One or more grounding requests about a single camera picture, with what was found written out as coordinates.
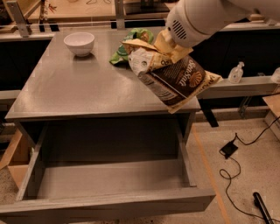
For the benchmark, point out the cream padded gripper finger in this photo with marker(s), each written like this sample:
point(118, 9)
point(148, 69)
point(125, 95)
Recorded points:
point(166, 45)
point(132, 44)

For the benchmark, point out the brown sea salt chip bag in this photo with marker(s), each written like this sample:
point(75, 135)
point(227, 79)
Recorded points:
point(174, 84)

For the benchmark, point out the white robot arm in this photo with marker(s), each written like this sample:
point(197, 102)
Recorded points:
point(190, 22)

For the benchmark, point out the grey counter cabinet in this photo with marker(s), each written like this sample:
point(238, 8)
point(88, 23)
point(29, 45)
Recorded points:
point(102, 103)

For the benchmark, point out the grey open top drawer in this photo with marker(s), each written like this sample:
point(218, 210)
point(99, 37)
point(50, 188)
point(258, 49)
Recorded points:
point(93, 170)

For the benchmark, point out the dark monitor base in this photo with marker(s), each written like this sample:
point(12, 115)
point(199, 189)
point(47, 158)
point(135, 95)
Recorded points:
point(145, 6)

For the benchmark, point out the white ceramic bowl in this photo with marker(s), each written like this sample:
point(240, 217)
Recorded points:
point(80, 43)

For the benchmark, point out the grey side shelf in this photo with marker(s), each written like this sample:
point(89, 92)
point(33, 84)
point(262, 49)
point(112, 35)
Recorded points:
point(248, 86)

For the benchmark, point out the black power adapter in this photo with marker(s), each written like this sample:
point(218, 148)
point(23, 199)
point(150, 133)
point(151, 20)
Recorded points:
point(228, 149)

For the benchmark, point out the cardboard box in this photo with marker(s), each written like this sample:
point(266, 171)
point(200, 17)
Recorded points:
point(16, 157)

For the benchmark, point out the black cylindrical tool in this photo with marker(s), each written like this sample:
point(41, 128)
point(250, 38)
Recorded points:
point(263, 209)

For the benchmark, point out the metal railing frame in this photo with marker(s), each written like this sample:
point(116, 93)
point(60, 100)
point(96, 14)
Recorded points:
point(71, 13)

